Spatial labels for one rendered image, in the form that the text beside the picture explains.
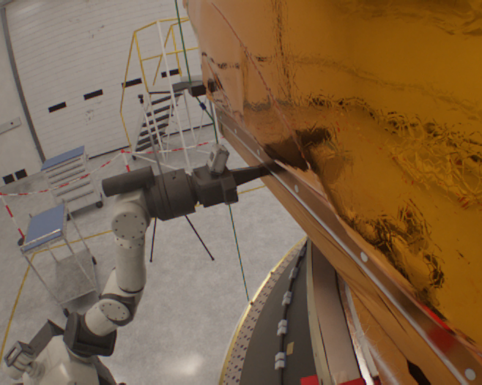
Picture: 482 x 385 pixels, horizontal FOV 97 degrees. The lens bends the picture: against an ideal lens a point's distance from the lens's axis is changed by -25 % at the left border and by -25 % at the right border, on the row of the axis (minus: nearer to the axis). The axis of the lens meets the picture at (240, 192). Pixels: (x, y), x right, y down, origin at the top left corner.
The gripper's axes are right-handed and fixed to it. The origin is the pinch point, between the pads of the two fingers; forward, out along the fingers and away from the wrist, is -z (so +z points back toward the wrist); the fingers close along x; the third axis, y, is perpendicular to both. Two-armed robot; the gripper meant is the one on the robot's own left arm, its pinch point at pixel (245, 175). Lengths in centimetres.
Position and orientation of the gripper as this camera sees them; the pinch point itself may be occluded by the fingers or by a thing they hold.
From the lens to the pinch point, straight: 55.6
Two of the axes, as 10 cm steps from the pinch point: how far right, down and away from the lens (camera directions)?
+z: -9.5, 2.6, -1.8
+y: -1.4, -8.6, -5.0
